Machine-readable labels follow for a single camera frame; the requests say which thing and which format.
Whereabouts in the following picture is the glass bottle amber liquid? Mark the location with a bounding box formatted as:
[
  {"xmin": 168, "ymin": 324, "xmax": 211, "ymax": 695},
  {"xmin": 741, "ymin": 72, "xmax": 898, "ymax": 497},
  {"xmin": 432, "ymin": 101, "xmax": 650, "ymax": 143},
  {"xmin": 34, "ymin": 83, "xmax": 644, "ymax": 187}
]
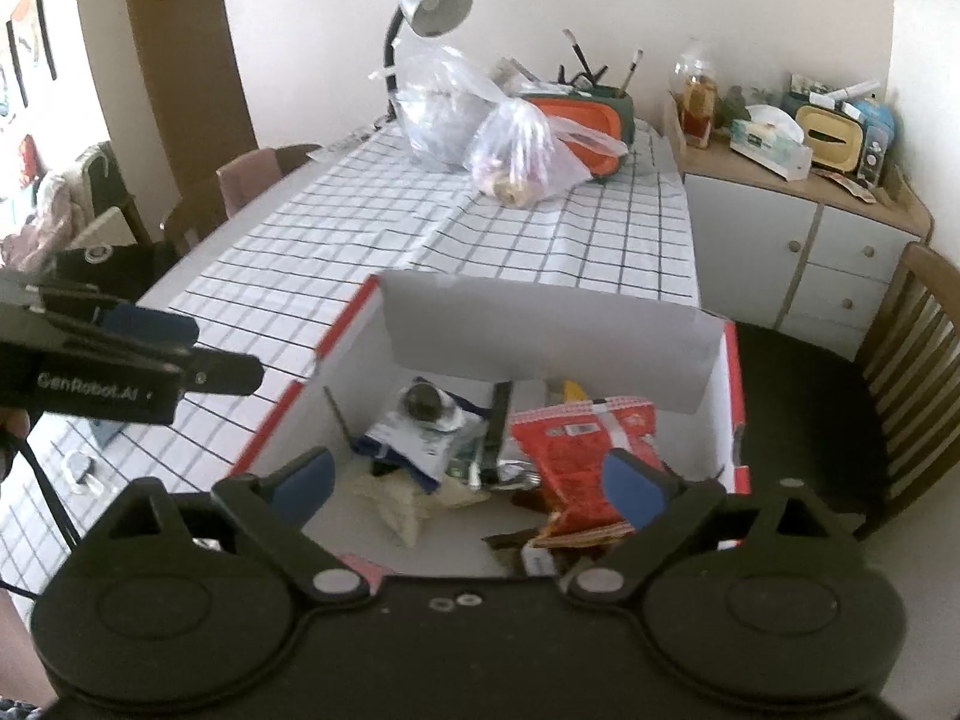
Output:
[{"xmin": 670, "ymin": 39, "xmax": 718, "ymax": 148}]

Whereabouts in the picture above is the red snack bag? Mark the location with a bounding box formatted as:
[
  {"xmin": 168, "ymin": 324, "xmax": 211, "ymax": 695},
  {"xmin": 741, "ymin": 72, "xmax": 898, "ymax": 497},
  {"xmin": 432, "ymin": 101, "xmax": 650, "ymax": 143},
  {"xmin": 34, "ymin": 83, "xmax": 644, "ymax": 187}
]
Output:
[{"xmin": 509, "ymin": 397, "xmax": 664, "ymax": 550}]

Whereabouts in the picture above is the small clear snack bag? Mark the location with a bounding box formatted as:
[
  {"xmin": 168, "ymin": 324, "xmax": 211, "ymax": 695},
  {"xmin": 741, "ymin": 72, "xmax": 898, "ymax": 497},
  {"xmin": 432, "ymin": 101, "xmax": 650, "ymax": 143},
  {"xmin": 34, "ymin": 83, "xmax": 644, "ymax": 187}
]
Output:
[{"xmin": 464, "ymin": 98, "xmax": 594, "ymax": 208}]

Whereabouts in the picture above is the white blue snack packet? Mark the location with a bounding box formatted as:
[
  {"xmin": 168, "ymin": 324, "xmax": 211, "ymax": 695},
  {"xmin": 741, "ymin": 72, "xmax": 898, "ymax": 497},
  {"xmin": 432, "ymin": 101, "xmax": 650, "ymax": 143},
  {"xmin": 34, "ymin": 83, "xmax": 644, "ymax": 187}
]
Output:
[{"xmin": 352, "ymin": 377, "xmax": 491, "ymax": 494}]

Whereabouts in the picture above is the red white cardboard box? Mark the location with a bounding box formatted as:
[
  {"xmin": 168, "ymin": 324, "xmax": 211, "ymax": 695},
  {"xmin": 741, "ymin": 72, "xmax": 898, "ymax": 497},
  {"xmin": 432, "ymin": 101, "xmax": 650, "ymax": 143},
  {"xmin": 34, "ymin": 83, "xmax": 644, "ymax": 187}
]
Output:
[{"xmin": 236, "ymin": 270, "xmax": 750, "ymax": 577}]

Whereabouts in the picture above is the yellow tissue box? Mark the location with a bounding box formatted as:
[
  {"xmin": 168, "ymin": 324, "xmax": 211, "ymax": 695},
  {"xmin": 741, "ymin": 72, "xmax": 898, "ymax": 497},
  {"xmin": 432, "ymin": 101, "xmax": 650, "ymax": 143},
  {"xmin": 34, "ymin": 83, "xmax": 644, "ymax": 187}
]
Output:
[{"xmin": 794, "ymin": 104, "xmax": 864, "ymax": 174}]

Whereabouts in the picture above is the left wooden chair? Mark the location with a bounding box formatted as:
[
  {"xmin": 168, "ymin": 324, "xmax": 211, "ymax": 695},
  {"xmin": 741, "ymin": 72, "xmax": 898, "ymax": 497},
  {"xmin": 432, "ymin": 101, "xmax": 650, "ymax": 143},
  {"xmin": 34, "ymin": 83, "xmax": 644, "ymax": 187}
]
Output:
[{"xmin": 161, "ymin": 143, "xmax": 319, "ymax": 257}]

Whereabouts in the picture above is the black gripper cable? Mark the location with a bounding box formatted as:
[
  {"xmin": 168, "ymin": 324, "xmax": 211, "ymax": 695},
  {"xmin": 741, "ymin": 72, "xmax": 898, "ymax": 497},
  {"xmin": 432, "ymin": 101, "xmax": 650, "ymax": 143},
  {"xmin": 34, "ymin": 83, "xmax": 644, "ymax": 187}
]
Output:
[{"xmin": 0, "ymin": 432, "xmax": 85, "ymax": 605}]

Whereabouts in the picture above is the white green tissue pack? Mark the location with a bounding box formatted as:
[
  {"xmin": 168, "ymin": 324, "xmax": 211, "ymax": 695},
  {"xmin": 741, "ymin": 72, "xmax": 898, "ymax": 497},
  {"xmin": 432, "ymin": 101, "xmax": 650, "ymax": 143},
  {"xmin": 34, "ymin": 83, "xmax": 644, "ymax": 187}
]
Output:
[{"xmin": 729, "ymin": 104, "xmax": 814, "ymax": 182}]

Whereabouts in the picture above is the large clear plastic bag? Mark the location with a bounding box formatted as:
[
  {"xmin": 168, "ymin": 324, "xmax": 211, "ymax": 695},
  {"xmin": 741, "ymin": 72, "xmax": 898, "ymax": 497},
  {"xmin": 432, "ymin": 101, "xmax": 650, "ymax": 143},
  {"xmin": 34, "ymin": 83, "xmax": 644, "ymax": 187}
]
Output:
[{"xmin": 370, "ymin": 46, "xmax": 508, "ymax": 171}]

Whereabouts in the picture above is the pink cloth on chair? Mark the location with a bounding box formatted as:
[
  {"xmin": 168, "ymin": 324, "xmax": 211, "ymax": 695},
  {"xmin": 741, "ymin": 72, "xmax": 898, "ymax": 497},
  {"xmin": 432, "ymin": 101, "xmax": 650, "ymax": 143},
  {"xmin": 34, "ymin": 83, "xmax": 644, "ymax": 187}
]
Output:
[{"xmin": 217, "ymin": 148, "xmax": 283, "ymax": 218}]

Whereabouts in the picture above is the white wooden cabinet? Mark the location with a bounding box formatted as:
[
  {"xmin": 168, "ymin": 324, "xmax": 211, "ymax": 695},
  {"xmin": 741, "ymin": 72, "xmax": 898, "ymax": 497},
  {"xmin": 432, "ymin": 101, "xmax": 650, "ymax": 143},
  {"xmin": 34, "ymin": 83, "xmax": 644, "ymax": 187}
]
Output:
[{"xmin": 662, "ymin": 93, "xmax": 934, "ymax": 359}]

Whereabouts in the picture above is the right wooden chair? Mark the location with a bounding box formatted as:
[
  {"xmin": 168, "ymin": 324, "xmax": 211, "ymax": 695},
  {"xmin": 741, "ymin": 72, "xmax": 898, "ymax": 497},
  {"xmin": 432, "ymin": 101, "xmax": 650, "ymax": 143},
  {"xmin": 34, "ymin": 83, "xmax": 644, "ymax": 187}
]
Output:
[{"xmin": 854, "ymin": 242, "xmax": 960, "ymax": 539}]

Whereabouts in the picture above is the wooden chair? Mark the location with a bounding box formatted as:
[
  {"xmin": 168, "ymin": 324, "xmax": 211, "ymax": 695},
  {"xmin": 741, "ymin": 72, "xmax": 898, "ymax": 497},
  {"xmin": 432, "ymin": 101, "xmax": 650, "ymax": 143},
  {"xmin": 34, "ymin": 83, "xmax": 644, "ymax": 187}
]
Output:
[
  {"xmin": 854, "ymin": 242, "xmax": 960, "ymax": 539},
  {"xmin": 161, "ymin": 143, "xmax": 319, "ymax": 257}
]

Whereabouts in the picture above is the checked white tablecloth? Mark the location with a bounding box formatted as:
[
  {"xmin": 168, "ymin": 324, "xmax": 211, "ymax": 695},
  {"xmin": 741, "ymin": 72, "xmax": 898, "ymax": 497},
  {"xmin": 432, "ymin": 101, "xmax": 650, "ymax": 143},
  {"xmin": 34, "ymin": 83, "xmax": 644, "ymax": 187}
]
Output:
[{"xmin": 0, "ymin": 115, "xmax": 703, "ymax": 602}]

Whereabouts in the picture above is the silver desk lamp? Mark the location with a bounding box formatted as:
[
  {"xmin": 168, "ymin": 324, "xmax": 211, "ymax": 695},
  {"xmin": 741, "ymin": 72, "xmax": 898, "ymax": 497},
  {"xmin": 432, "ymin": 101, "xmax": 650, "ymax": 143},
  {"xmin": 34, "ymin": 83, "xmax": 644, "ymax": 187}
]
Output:
[{"xmin": 382, "ymin": 0, "xmax": 473, "ymax": 122}]

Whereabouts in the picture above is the person left hand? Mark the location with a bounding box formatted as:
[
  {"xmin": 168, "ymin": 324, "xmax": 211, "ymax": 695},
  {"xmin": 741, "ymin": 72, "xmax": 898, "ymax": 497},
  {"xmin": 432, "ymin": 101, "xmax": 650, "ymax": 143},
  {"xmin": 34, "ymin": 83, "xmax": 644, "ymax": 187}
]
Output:
[{"xmin": 0, "ymin": 406, "xmax": 31, "ymax": 481}]

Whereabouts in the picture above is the orange lidded container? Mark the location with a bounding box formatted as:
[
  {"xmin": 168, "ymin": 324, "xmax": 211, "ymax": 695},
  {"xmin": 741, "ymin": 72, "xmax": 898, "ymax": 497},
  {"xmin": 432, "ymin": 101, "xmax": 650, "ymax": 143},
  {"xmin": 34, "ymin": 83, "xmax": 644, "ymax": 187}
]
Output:
[{"xmin": 526, "ymin": 94, "xmax": 630, "ymax": 181}]

